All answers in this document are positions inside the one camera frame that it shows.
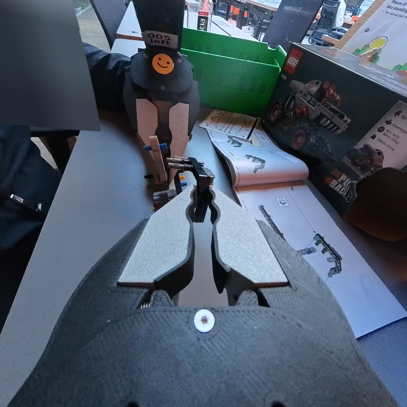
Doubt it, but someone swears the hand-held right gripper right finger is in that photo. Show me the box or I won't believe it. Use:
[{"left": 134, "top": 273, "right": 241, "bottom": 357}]
[{"left": 208, "top": 186, "right": 289, "bottom": 306}]

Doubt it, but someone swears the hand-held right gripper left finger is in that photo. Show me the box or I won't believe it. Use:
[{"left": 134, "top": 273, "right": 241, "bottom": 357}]
[{"left": 117, "top": 184, "right": 196, "bottom": 306}]

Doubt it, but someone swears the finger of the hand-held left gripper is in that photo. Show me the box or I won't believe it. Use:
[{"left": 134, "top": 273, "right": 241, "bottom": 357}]
[
  {"left": 136, "top": 98, "right": 160, "bottom": 151},
  {"left": 167, "top": 102, "right": 192, "bottom": 183}
]

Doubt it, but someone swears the tan and grey lego assembly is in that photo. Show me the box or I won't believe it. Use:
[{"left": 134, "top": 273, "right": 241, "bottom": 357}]
[{"left": 143, "top": 135, "right": 187, "bottom": 212}]

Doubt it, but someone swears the black lego piece with pins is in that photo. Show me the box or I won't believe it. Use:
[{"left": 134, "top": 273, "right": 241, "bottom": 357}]
[{"left": 167, "top": 156, "right": 214, "bottom": 223}]

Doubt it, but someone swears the person's left forearm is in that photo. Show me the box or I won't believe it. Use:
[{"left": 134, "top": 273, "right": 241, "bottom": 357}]
[{"left": 81, "top": 42, "right": 133, "bottom": 109}]

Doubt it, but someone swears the lego instruction booklet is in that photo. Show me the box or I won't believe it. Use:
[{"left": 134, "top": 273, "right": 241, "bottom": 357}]
[{"left": 206, "top": 127, "right": 407, "bottom": 339}]

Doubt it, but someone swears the lego set box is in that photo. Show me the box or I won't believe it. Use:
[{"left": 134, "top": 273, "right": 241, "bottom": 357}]
[{"left": 260, "top": 42, "right": 407, "bottom": 220}]

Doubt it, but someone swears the white background table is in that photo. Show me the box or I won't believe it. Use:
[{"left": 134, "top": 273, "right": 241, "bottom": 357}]
[{"left": 116, "top": 3, "right": 142, "bottom": 40}]

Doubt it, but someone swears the green plastic bin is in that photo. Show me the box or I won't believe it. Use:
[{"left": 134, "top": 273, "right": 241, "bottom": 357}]
[{"left": 181, "top": 27, "right": 287, "bottom": 117}]

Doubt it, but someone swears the clear labelled bottle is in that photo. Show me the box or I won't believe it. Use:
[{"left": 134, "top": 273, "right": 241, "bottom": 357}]
[{"left": 197, "top": 0, "right": 212, "bottom": 32}]

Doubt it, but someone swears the black chair backrest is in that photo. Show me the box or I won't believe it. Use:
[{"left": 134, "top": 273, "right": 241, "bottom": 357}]
[{"left": 262, "top": 0, "right": 322, "bottom": 51}]

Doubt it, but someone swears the black office chair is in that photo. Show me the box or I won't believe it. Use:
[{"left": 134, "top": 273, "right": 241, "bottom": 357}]
[{"left": 309, "top": 0, "right": 348, "bottom": 46}]

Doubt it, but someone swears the white printed sign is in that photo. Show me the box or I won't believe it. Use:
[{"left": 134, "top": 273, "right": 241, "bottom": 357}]
[{"left": 341, "top": 0, "right": 407, "bottom": 72}]

